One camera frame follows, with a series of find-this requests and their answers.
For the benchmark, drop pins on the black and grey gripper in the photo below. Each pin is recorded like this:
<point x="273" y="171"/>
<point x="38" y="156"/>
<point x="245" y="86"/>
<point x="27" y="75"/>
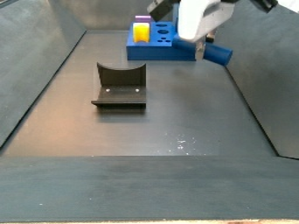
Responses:
<point x="161" y="7"/>

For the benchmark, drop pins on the blue cylinder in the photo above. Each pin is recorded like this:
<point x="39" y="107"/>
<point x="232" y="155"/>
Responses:
<point x="214" y="53"/>

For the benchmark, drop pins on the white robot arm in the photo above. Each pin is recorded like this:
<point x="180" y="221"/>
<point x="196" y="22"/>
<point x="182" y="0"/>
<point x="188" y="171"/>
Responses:
<point x="200" y="17"/>

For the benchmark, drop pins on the blue peg board block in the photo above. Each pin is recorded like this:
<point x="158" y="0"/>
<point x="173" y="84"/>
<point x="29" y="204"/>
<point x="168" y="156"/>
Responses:
<point x="165" y="45"/>

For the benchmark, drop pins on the yellow notched block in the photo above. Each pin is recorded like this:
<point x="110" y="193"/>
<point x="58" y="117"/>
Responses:
<point x="142" y="30"/>

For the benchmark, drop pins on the purple block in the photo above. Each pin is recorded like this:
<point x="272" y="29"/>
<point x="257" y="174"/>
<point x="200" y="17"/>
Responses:
<point x="144" y="19"/>

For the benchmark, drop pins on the black curved cradle stand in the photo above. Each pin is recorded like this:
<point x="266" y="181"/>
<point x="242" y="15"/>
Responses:
<point x="122" y="86"/>

